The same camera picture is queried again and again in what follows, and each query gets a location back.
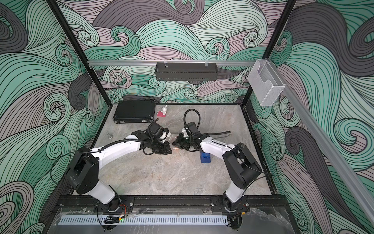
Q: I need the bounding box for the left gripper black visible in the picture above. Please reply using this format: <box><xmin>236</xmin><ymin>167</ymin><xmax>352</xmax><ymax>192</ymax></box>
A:
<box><xmin>150</xmin><ymin>139</ymin><xmax>173</xmax><ymax>155</ymax></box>

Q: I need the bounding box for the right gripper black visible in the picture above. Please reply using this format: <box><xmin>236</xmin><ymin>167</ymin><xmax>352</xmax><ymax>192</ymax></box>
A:
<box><xmin>172</xmin><ymin>134</ymin><xmax>194</xmax><ymax>151</ymax></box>

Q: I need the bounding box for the blue tape dispenser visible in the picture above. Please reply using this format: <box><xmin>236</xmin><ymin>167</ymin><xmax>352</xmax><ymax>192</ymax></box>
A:
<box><xmin>200</xmin><ymin>152</ymin><xmax>211</xmax><ymax>164</ymax></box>

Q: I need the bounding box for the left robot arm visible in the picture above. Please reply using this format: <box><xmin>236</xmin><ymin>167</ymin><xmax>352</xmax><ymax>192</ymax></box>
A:
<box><xmin>66</xmin><ymin>122</ymin><xmax>172</xmax><ymax>212</ymax></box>

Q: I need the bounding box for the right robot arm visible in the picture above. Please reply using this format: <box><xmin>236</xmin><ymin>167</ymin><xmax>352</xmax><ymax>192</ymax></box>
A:
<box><xmin>172</xmin><ymin>122</ymin><xmax>263</xmax><ymax>212</ymax></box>

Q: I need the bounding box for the small pink white figurine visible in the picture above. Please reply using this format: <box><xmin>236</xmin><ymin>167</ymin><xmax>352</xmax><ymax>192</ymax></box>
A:
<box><xmin>156</xmin><ymin>105</ymin><xmax>167</xmax><ymax>117</ymax></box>

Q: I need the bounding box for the black hard case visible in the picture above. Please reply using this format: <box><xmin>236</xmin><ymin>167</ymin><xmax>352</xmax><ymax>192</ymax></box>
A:
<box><xmin>113</xmin><ymin>99</ymin><xmax>156</xmax><ymax>124</ymax></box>

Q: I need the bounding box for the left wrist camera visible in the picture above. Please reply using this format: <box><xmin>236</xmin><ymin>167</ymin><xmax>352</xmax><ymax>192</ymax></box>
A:
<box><xmin>160</xmin><ymin>131</ymin><xmax>171</xmax><ymax>140</ymax></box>

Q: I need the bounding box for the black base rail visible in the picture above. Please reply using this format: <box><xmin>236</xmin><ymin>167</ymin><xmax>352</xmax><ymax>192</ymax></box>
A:
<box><xmin>56</xmin><ymin>195</ymin><xmax>288</xmax><ymax>214</ymax></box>

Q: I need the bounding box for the black perforated wall shelf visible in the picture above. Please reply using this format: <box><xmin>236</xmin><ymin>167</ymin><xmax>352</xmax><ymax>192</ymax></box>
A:
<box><xmin>155</xmin><ymin>63</ymin><xmax>218</xmax><ymax>82</ymax></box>

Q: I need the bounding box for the clear acrylic wall bin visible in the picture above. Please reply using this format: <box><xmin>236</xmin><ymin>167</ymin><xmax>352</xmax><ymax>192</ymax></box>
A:
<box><xmin>248</xmin><ymin>59</ymin><xmax>285</xmax><ymax>107</ymax></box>

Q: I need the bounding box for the aluminium wall rail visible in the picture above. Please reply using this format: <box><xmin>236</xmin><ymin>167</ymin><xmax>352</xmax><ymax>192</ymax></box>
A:
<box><xmin>87</xmin><ymin>59</ymin><xmax>256</xmax><ymax>67</ymax></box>

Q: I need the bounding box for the white slotted cable duct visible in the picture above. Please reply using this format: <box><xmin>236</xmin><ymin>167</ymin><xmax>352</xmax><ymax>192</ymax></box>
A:
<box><xmin>57</xmin><ymin>215</ymin><xmax>228</xmax><ymax>226</ymax></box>

